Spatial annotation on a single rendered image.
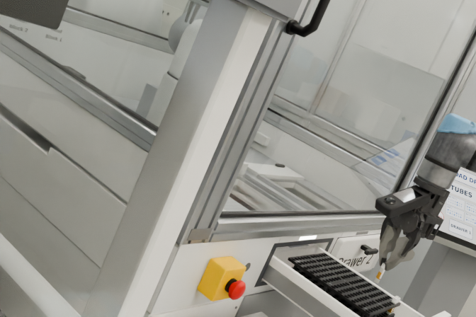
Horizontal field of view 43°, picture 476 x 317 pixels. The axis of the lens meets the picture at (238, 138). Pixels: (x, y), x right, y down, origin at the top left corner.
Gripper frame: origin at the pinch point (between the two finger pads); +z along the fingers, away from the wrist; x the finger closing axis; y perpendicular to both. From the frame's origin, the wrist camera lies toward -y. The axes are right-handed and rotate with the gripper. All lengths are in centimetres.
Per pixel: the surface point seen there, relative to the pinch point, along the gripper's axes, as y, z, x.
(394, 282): 141, 51, 90
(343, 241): 12.5, 6.5, 23.1
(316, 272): -7.6, 9.3, 9.4
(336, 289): -7.4, 9.0, 2.6
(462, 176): 81, -16, 45
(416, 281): 86, 26, 45
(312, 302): -12.5, 12.8, 2.6
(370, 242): 30.0, 7.6, 28.7
